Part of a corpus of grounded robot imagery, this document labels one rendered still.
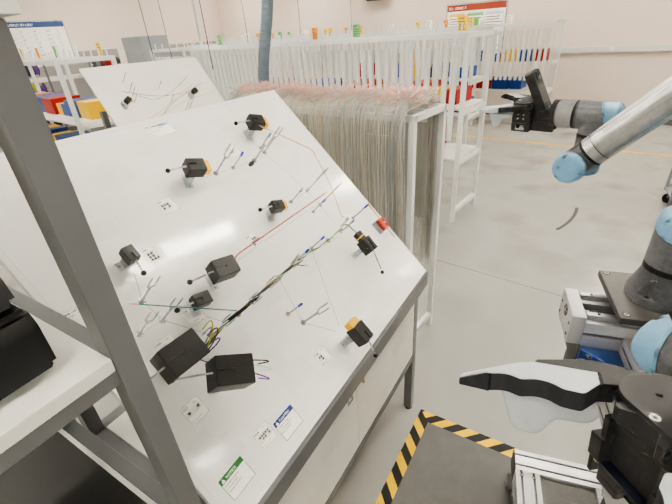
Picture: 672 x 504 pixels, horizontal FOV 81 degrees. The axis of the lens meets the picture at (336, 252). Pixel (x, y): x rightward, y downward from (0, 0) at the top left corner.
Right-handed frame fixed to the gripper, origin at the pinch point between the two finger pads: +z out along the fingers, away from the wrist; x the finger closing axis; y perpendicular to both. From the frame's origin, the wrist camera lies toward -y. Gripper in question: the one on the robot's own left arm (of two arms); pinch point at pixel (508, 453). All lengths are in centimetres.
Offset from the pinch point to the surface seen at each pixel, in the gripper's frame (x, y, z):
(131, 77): 408, -52, 148
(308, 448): 64, 66, 15
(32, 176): 25.7, -15.3, 35.4
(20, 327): 26.3, 0.9, 42.5
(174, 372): 54, 29, 39
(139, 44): 749, -126, 233
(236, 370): 59, 34, 28
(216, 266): 80, 18, 32
